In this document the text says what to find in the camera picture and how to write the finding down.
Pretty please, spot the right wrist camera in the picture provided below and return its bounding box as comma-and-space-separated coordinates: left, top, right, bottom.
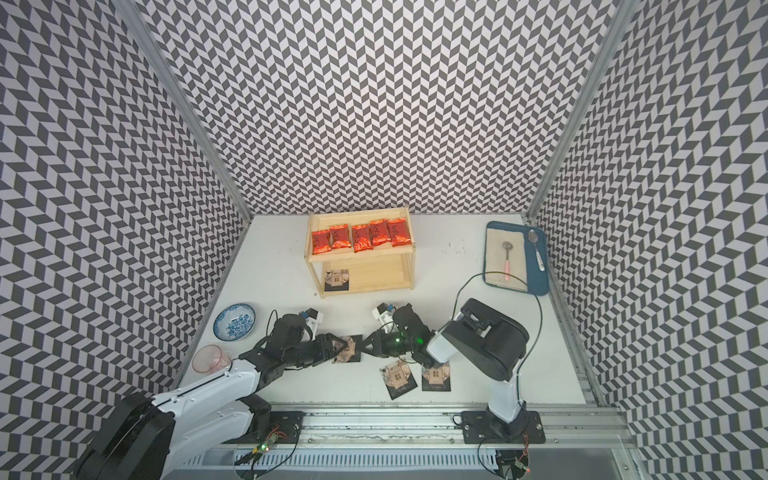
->
372, 303, 396, 326

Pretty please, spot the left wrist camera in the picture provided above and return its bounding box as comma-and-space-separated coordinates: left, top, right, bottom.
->
300, 308, 323, 328

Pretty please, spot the blue patterned bowl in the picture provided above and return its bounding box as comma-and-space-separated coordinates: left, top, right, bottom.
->
212, 303, 255, 342

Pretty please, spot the light wooden two-tier shelf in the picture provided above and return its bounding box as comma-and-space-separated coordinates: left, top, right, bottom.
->
304, 206, 416, 298

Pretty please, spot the small pink dish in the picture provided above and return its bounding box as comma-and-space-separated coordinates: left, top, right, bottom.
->
191, 344, 232, 375

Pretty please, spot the red tea bag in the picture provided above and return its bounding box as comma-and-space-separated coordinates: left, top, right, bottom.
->
351, 224, 374, 253
387, 218, 412, 247
311, 229, 333, 255
329, 224, 352, 250
369, 219, 391, 247

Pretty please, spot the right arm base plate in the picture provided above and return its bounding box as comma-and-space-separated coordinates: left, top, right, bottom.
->
458, 410, 546, 445

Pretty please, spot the blue tray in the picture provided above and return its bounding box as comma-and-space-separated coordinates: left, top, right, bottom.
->
482, 221, 550, 296

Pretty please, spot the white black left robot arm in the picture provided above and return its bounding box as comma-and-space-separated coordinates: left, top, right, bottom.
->
72, 309, 348, 479

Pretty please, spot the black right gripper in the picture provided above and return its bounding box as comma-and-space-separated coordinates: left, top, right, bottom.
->
357, 330, 417, 360

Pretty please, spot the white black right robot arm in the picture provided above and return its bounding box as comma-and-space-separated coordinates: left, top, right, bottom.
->
357, 298, 530, 424

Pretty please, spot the white handled spoon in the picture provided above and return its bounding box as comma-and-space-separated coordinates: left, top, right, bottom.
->
527, 229, 546, 272

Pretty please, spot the pink handled spoon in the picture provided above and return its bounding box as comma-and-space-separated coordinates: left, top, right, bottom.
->
502, 241, 514, 281

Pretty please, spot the beige cloth mat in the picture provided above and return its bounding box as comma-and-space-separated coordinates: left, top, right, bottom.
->
484, 228, 528, 292

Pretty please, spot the brown tea bag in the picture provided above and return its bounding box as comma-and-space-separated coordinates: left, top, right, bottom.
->
324, 269, 350, 292
421, 363, 451, 392
332, 334, 363, 364
380, 360, 417, 400

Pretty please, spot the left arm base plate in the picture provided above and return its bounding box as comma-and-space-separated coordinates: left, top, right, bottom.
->
226, 411, 305, 445

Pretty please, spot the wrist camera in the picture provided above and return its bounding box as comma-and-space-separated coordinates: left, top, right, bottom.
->
300, 308, 323, 328
372, 303, 396, 326

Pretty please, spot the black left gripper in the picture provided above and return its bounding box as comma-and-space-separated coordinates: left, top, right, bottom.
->
284, 334, 349, 370

